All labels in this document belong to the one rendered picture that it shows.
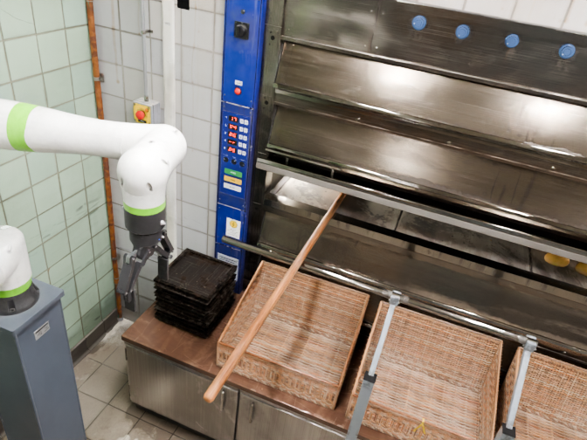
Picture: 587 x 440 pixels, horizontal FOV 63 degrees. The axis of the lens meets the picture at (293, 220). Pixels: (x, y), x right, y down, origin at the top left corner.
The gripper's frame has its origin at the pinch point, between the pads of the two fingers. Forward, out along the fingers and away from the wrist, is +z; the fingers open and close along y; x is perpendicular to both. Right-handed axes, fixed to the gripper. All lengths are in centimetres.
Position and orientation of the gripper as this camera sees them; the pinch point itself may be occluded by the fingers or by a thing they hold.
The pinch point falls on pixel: (148, 289)
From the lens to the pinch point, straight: 131.1
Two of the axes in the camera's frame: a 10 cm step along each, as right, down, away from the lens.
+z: -1.4, 8.2, 5.5
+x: 9.2, 3.2, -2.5
